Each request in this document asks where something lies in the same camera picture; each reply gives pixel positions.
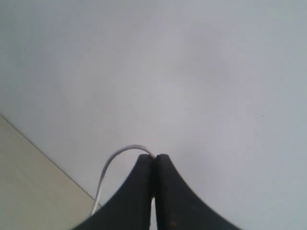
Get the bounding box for white wired earphones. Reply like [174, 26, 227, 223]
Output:
[90, 144, 154, 216]

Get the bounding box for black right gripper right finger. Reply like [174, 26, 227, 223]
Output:
[154, 154, 239, 230]

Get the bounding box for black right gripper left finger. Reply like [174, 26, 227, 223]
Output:
[74, 154, 154, 230]

